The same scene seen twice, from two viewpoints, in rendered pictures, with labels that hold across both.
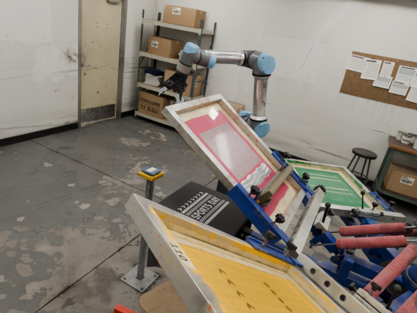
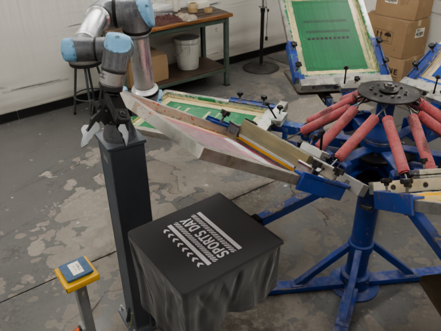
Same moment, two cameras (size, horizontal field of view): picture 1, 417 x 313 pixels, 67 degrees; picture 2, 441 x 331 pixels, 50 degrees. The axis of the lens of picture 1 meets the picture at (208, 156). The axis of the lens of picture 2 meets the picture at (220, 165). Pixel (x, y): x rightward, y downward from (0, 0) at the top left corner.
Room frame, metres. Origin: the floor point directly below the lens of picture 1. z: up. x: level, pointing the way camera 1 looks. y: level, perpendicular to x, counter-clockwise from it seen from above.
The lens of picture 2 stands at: (0.77, 1.24, 2.21)
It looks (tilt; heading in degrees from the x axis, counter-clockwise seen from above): 31 degrees down; 300
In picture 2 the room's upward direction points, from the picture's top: 1 degrees counter-clockwise
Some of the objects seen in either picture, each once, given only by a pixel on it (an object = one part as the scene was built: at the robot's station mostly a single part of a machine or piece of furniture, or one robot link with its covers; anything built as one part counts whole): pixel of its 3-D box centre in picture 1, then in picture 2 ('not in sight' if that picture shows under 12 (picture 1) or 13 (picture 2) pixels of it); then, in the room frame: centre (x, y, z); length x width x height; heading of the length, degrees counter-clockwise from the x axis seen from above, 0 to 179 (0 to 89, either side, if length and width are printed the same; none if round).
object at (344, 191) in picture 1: (342, 184); (220, 109); (2.05, -0.97, 1.05); 1.08 x 0.61 x 0.23; 6
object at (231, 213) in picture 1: (206, 207); (204, 236); (1.60, -0.05, 0.95); 0.48 x 0.44 x 0.01; 66
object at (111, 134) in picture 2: not in sight; (119, 126); (2.15, -0.22, 1.25); 0.15 x 0.15 x 0.10
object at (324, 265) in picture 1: (285, 251); (291, 205); (1.40, -0.50, 0.89); 1.24 x 0.06 x 0.06; 66
